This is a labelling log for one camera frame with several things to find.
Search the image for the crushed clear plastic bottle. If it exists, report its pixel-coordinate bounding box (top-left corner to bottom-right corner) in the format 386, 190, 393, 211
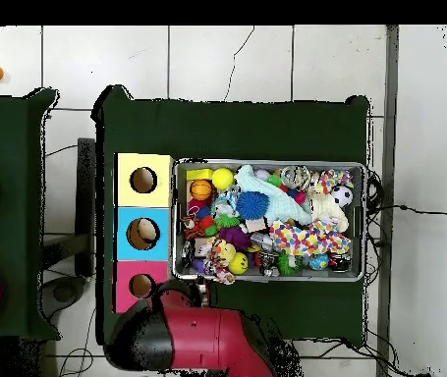
209, 187, 242, 218

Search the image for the wooden box with three holes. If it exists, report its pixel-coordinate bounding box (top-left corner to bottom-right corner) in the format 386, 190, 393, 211
112, 152, 175, 314

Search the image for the silver mesh bin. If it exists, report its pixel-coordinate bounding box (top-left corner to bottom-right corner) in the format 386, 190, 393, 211
171, 157, 367, 283

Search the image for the orange basketball toy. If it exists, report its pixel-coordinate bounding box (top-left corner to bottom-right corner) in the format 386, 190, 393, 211
189, 179, 214, 201

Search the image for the purple spiky toy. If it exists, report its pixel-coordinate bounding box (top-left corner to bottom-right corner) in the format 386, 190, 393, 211
218, 226, 252, 251

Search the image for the yellow smiley ball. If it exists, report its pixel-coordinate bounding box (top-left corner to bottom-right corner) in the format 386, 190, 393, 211
227, 251, 250, 276

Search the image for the mint green cloth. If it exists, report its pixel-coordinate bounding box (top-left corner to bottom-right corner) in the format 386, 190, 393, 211
233, 164, 313, 226

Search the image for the crushed silver can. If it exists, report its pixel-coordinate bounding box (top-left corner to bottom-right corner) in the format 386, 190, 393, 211
280, 165, 312, 190

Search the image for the dark green tablecloth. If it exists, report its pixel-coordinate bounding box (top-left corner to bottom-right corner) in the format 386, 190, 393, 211
91, 84, 371, 349
0, 87, 61, 341

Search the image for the colourful polka dot cloth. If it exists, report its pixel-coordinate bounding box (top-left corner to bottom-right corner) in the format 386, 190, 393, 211
268, 218, 352, 257

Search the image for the small soccer ball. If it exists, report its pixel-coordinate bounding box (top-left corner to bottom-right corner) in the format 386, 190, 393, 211
330, 185, 354, 208

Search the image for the black floor cable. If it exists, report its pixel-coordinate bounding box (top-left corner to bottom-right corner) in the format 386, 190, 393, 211
365, 202, 447, 217

